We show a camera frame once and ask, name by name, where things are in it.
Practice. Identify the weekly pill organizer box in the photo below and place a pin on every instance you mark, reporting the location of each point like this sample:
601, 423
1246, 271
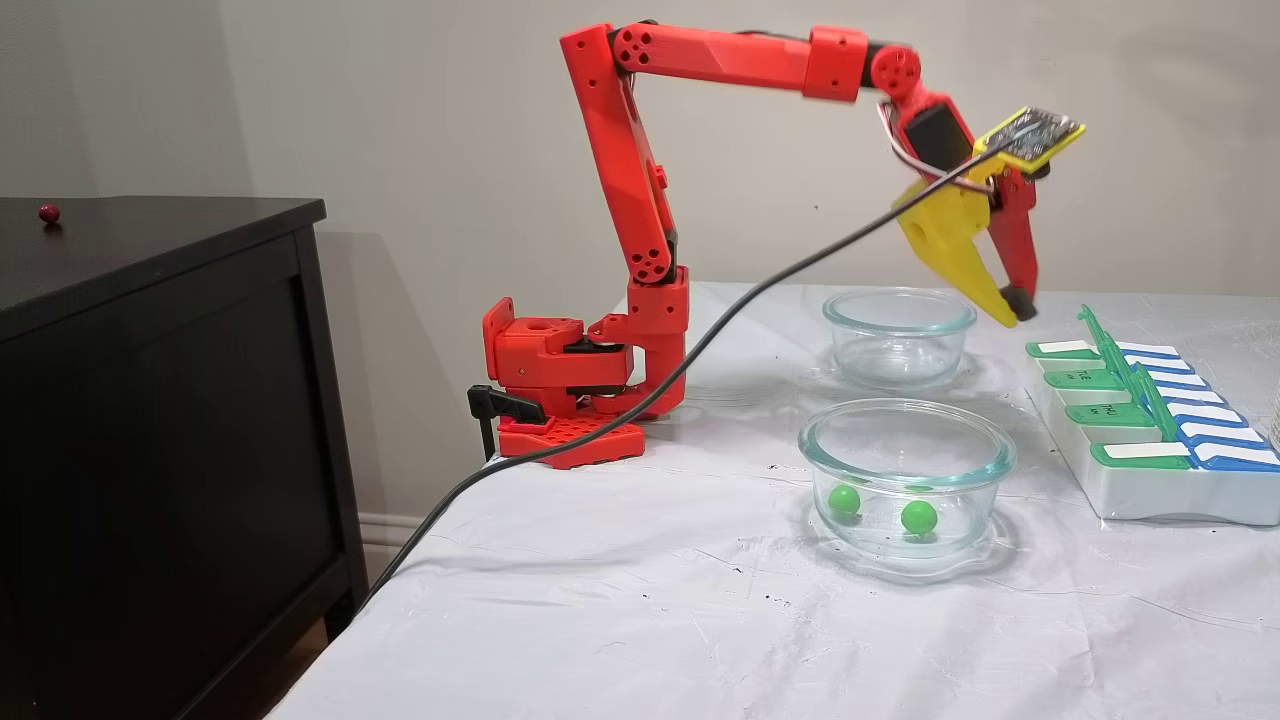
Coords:
1150, 490

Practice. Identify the small clear glass bowl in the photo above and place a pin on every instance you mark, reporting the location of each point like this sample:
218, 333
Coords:
945, 345

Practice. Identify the large clear glass bowl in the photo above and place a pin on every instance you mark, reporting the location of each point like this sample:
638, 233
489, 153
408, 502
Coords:
985, 470

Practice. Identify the green ball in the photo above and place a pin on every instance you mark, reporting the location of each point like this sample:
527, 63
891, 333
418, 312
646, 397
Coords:
918, 516
844, 499

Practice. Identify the white plastic table cover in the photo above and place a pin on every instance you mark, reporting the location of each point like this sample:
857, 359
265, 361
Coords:
650, 600

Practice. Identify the black table clamp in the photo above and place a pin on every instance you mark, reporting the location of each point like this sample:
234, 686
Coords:
500, 402

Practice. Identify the white baseboard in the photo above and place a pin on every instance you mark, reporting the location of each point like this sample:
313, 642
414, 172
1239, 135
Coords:
385, 535

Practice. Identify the black wooden cabinet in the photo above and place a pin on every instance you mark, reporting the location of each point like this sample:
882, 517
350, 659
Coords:
150, 450

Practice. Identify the dark red ball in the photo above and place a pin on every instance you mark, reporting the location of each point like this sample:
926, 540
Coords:
49, 213

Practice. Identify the camera board with yellow mount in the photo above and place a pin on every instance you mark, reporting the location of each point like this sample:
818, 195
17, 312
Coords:
1035, 135

